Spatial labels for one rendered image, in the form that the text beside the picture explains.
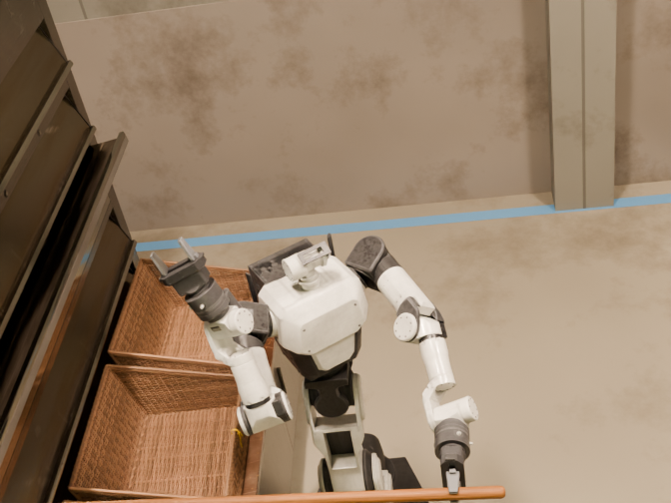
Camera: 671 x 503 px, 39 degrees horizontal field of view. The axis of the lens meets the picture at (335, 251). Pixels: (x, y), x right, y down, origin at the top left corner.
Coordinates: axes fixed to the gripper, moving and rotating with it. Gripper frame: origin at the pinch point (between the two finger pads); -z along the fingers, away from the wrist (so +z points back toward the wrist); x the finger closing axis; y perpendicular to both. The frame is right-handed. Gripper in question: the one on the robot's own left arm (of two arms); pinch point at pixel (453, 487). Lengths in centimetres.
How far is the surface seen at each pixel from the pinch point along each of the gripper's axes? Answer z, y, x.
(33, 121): 106, 124, -52
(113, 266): 127, 125, 23
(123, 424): 74, 116, 52
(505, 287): 215, -23, 118
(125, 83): 292, 164, 28
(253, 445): 71, 71, 62
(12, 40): 119, 128, -73
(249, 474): 58, 71, 62
